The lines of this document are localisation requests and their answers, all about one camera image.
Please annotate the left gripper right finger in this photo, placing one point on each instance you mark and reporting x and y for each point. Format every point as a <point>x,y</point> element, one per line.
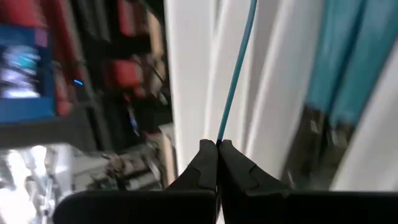
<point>248,205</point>

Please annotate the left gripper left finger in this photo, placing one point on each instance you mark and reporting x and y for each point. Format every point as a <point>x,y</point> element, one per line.
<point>186,205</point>

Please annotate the white plastic cutlery tray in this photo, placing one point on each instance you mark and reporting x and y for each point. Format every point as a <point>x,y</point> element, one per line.
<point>192,62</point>

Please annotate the red storage bin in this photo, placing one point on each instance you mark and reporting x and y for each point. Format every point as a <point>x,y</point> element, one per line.
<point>124,73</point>

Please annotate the blue storage bin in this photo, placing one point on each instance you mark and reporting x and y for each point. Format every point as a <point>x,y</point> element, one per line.
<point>28,109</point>

